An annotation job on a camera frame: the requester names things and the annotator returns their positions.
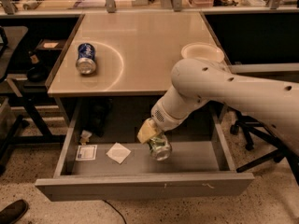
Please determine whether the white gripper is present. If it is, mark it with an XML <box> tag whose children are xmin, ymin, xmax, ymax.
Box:
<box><xmin>137</xmin><ymin>98</ymin><xmax>187</xmax><ymax>144</ymax></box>

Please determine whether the green soda can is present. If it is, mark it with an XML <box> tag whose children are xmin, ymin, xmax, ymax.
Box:
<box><xmin>148</xmin><ymin>133</ymin><xmax>172</xmax><ymax>161</ymax></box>

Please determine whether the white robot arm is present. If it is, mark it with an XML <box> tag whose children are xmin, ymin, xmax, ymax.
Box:
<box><xmin>137</xmin><ymin>58</ymin><xmax>299</xmax><ymax>154</ymax></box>

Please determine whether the open grey drawer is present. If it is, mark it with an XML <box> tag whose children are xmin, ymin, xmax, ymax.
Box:
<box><xmin>36</xmin><ymin>97</ymin><xmax>253</xmax><ymax>202</ymax></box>

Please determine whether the blue soda can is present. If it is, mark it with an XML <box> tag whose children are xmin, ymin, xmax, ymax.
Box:
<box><xmin>76</xmin><ymin>43</ymin><xmax>96</xmax><ymax>75</ymax></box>

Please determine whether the white square paper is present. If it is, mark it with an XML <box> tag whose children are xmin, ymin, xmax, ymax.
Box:
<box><xmin>107</xmin><ymin>143</ymin><xmax>131</xmax><ymax>164</ymax></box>

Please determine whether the crumpled paper scrap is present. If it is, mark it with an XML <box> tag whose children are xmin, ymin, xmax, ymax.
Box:
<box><xmin>79</xmin><ymin>130</ymin><xmax>93</xmax><ymax>145</ymax></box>

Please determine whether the blue-bordered label card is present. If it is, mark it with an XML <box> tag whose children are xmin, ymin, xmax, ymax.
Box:
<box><xmin>76</xmin><ymin>145</ymin><xmax>97</xmax><ymax>161</ymax></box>

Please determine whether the white bowl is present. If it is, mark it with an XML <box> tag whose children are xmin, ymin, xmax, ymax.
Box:
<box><xmin>181</xmin><ymin>42</ymin><xmax>224</xmax><ymax>63</ymax></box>

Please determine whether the black office chair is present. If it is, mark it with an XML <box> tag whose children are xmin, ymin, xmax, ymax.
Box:
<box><xmin>229</xmin><ymin>109</ymin><xmax>299</xmax><ymax>185</ymax></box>

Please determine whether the black side desk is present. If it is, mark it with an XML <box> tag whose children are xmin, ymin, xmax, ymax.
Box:
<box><xmin>0</xmin><ymin>26</ymin><xmax>65</xmax><ymax>175</ymax></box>

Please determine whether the black shoe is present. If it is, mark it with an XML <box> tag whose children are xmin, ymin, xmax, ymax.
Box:
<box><xmin>0</xmin><ymin>200</ymin><xmax>29</xmax><ymax>224</ymax></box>

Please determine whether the black floor cable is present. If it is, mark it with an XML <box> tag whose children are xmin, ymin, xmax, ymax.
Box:
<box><xmin>102</xmin><ymin>199</ymin><xmax>129</xmax><ymax>224</ymax></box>

